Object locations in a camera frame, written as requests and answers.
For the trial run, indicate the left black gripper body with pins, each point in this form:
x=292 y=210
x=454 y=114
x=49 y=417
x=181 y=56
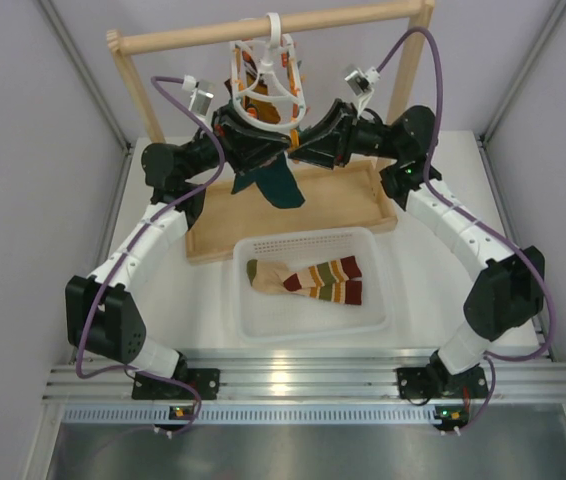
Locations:
x=233 y=151

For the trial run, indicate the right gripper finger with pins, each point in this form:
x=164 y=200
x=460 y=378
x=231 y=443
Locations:
x=324 y=126
x=317 y=152

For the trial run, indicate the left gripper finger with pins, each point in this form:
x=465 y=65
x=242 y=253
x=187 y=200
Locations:
x=246 y=161
x=241 y=133

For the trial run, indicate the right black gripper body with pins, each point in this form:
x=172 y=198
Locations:
x=350 y=138

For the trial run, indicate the orange clothes peg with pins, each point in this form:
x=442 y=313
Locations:
x=294 y=140

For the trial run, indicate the teal sock with reindeer patch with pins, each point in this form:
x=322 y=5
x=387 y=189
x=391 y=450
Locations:
x=278 y=185

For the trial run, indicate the white plastic clip hanger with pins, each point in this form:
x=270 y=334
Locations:
x=273 y=60

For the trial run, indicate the striped sock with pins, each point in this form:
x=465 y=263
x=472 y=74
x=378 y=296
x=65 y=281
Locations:
x=347 y=293
x=277 y=278

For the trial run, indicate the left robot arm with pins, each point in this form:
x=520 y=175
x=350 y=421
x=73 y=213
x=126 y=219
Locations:
x=102 y=316

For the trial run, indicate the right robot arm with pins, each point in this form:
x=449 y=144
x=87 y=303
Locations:
x=506 y=290

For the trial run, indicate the mustard sock left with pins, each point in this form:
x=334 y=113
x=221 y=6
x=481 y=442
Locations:
x=258 y=109

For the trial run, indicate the white plastic basket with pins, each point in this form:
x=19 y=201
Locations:
x=267 y=318

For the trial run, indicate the wooden hanger rack frame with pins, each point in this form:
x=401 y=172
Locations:
x=345 y=198

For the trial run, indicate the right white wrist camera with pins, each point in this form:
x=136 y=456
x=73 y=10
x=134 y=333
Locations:
x=362 y=83

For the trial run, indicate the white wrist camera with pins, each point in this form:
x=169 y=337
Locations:
x=201 y=96
x=362 y=83

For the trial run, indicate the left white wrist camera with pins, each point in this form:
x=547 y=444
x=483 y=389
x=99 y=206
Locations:
x=201 y=96

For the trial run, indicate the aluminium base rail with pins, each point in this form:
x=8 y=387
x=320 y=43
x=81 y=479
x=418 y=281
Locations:
x=253 y=388

